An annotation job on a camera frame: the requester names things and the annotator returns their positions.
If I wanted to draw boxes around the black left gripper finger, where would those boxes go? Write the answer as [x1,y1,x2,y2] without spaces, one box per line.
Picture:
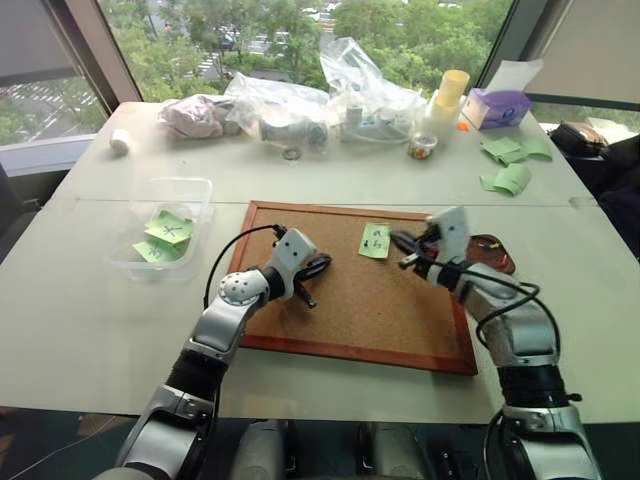
[304,252,334,279]
[294,279,319,309]

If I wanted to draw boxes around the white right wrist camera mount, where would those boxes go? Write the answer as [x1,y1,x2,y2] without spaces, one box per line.
[429,206,472,264]

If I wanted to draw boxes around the clear plastic box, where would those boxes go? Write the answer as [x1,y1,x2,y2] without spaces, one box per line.
[103,176,216,285]

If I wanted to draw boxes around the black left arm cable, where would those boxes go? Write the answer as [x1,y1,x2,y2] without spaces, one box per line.
[203,224,289,310]

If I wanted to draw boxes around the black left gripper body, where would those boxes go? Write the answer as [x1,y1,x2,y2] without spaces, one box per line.
[290,261,314,300]

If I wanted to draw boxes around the clear bag with white parts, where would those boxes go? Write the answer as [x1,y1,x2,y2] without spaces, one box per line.
[318,36,427,145]

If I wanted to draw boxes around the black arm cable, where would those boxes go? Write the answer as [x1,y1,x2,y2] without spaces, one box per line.
[419,253,562,357]
[203,224,289,310]

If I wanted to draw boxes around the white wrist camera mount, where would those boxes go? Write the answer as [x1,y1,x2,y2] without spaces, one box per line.
[272,228,320,302]
[429,206,472,264]

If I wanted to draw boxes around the clear bag with grey parts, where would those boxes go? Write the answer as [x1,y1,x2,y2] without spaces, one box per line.
[223,71,332,153]

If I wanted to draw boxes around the clear jar of coloured pushpins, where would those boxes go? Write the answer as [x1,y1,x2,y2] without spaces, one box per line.
[406,133,440,162]

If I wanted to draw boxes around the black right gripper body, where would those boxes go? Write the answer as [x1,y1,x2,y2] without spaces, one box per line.
[411,223,445,274]

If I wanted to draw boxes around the blank green note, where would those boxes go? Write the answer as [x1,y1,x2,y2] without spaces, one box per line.
[480,136,529,167]
[521,138,554,163]
[479,163,533,198]

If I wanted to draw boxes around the black bag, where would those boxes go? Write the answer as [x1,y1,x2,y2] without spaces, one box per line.
[546,121,610,162]

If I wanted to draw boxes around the stacked pale yellow cups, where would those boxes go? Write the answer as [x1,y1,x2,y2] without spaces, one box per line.
[429,69,472,132]

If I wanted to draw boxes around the plastic bag with pink contents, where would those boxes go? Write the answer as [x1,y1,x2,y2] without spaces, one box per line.
[158,94,237,142]

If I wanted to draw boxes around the wood-framed cork board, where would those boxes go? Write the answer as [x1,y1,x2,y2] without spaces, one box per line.
[234,200,479,377]

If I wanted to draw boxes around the purple tissue box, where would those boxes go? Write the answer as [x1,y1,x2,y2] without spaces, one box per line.
[460,87,533,131]

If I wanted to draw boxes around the green note with writing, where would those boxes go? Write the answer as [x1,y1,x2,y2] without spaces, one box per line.
[357,221,393,260]
[144,209,195,246]
[131,238,191,264]

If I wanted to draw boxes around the brown tray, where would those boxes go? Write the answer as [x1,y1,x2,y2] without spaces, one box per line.
[465,233,517,276]

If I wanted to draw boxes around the white tape roll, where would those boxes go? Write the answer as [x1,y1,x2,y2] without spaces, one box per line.
[109,128,134,154]

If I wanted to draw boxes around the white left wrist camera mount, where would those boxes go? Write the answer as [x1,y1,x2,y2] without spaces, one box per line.
[272,228,320,302]

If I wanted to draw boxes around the grey roller blind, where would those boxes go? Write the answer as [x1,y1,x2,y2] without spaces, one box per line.
[0,0,82,87]
[519,0,640,106]

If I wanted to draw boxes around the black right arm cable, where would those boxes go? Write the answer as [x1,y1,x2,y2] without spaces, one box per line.
[419,253,562,357]

